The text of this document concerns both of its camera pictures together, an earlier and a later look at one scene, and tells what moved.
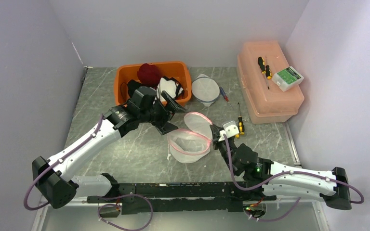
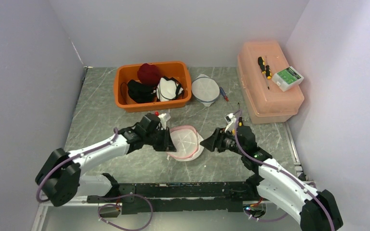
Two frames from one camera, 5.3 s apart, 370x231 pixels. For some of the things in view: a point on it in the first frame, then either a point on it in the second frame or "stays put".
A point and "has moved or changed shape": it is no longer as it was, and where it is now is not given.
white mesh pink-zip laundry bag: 189,145 has moved or changed shape
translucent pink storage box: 265,106 stays put
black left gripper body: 158,113 -> 159,139
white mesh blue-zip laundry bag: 205,89 stays put
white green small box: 287,78 stays put
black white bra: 170,85 stays put
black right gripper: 216,130 -> 216,140
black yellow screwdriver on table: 240,123 stays put
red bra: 149,75 stays put
